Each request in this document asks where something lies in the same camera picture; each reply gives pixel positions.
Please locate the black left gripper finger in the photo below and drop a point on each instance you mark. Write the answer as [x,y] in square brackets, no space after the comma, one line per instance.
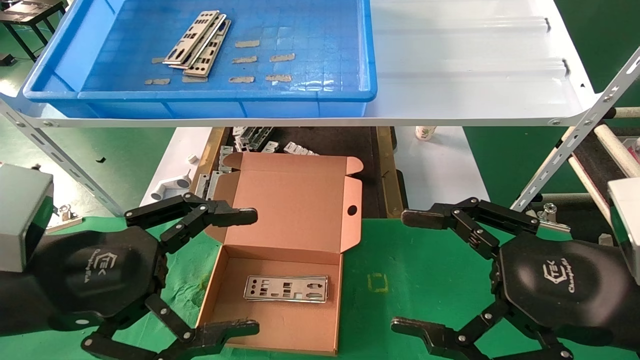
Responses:
[225,331]

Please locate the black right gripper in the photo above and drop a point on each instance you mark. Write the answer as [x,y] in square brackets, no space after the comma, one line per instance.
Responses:
[560,290]

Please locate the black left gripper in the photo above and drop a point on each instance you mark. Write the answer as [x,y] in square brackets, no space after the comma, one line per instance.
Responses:
[87,275]

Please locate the brown cardboard box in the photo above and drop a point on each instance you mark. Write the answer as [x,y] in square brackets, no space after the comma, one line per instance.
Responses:
[295,210]

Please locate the blue plastic tray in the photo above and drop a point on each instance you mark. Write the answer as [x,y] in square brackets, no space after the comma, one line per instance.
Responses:
[310,40]

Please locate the white plastic pipe fitting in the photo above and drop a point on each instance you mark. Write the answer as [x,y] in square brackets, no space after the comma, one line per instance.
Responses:
[172,184]

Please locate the small white cube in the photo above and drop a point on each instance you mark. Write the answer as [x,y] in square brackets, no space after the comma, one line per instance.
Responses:
[193,158]

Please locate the white base shelf board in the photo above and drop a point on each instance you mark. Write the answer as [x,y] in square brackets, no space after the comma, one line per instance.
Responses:
[450,175]

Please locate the silver binder clip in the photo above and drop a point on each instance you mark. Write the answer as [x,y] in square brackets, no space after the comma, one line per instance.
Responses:
[68,216]
[550,210]

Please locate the brown tape patch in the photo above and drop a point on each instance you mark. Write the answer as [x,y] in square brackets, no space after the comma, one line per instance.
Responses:
[241,79]
[196,79]
[245,59]
[157,81]
[278,78]
[247,43]
[282,57]
[158,60]

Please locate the white tube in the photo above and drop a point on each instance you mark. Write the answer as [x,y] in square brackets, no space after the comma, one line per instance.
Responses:
[589,184]
[617,150]
[625,112]
[575,198]

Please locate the black rubber mat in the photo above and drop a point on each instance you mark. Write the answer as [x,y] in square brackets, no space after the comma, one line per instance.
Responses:
[600,160]

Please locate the black side table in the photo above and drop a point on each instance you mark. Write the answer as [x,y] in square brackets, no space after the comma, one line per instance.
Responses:
[59,7]

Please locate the black floor object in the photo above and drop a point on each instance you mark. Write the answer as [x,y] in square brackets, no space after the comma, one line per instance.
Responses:
[7,60]

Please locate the perforated grey shelf post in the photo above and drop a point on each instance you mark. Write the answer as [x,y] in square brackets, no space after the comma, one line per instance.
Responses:
[569,150]
[59,160]

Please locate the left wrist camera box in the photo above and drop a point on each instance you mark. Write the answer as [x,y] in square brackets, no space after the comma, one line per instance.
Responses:
[21,215]

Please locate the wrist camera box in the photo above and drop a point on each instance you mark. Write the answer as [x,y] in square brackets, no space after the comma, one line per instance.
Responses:
[21,215]
[627,225]

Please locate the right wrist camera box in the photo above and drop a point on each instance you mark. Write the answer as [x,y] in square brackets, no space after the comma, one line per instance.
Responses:
[627,225]

